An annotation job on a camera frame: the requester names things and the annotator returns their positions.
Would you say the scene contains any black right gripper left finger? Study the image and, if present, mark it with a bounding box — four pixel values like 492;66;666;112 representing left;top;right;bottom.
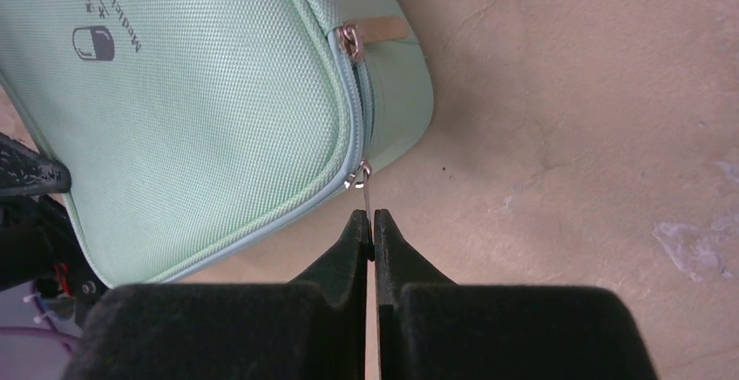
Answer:
64;210;370;379

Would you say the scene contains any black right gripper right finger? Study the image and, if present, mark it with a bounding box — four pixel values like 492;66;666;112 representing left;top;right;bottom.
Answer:
374;209;657;379

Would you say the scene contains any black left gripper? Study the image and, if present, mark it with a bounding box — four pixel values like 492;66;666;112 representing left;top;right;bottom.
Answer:
1;133;86;290

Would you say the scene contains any mint green case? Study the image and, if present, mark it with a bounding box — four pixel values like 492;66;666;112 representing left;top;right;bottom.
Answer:
1;0;434;288

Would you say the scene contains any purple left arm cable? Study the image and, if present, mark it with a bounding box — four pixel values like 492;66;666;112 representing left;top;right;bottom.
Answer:
0;325;82;356

